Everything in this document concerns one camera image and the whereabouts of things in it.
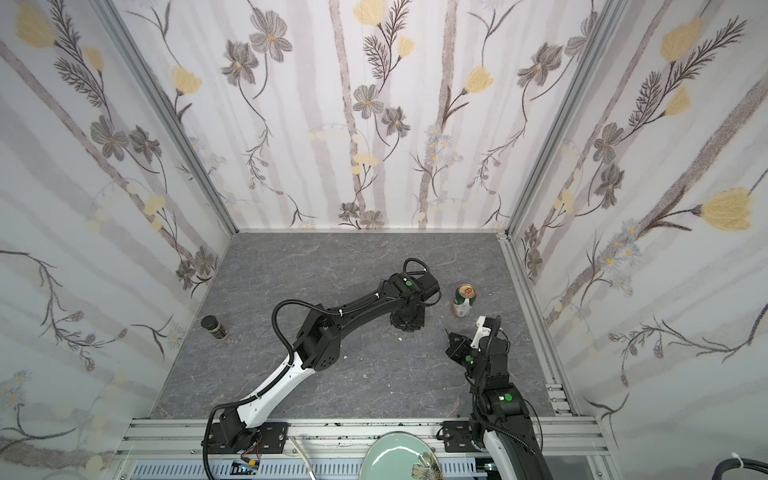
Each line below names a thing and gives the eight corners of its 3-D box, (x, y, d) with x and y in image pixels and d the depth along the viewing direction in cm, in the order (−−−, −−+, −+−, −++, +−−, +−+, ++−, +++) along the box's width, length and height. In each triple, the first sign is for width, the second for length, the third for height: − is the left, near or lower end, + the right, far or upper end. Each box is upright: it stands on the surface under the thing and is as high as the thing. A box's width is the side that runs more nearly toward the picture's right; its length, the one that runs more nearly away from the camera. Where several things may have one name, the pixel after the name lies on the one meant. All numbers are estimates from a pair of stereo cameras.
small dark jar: (219, 343, 92) (203, 328, 84) (214, 334, 94) (198, 318, 86) (230, 337, 94) (215, 321, 86) (225, 327, 96) (211, 312, 88)
